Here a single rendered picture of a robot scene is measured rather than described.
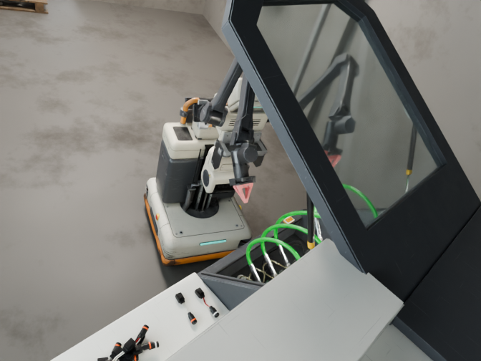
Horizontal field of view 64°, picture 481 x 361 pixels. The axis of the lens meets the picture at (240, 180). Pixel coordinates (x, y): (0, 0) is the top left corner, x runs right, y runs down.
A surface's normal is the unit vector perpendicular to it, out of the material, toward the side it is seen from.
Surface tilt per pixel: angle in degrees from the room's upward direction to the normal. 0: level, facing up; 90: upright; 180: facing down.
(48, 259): 0
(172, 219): 0
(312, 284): 0
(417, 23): 90
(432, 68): 90
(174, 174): 90
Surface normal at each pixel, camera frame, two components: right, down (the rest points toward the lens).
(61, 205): 0.25, -0.73
